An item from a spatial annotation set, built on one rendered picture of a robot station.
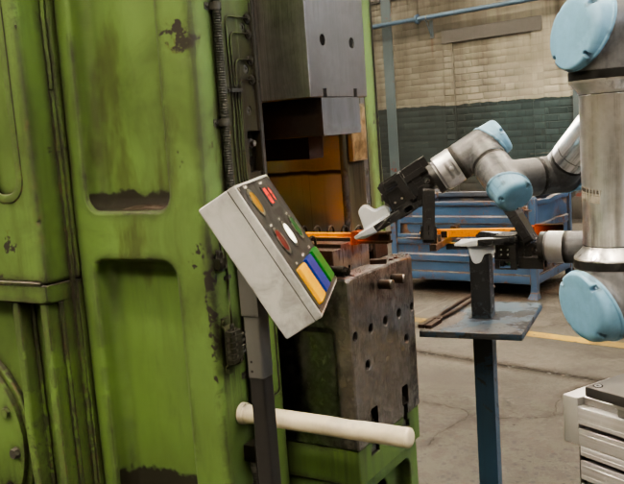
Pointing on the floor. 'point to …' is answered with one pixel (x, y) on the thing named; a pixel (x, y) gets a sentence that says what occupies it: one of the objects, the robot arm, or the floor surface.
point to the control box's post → (263, 398)
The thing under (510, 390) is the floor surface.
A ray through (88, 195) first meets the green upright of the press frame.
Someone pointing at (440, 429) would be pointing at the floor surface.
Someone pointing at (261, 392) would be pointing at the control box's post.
